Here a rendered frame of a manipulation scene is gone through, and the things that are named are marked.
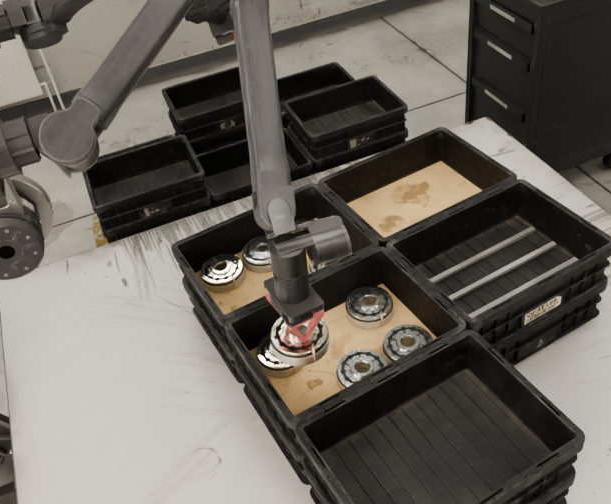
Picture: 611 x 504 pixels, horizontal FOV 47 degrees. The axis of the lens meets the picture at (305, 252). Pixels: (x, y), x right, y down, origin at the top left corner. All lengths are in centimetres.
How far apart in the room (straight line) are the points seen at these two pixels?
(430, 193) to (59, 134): 107
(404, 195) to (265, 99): 82
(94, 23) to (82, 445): 306
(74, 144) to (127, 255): 101
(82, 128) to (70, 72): 335
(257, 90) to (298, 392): 62
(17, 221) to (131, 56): 47
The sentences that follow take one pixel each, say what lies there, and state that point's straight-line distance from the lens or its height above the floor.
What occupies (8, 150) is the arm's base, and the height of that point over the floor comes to 146.
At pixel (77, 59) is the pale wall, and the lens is 439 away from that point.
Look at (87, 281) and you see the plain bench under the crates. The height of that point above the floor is 70.
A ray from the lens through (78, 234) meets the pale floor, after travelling 341.
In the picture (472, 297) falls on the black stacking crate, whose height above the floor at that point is 83.
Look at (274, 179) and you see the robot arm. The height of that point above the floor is 134.
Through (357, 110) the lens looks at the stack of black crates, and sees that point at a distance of 290.
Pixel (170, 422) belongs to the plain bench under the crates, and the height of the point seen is 70.
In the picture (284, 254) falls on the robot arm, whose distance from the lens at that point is 108.
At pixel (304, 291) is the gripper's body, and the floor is 117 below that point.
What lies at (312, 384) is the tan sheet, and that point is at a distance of 144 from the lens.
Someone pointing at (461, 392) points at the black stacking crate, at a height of 83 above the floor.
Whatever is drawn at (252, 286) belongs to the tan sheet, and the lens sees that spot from 165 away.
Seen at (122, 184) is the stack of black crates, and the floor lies 49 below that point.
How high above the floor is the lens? 197
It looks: 42 degrees down
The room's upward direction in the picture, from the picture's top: 9 degrees counter-clockwise
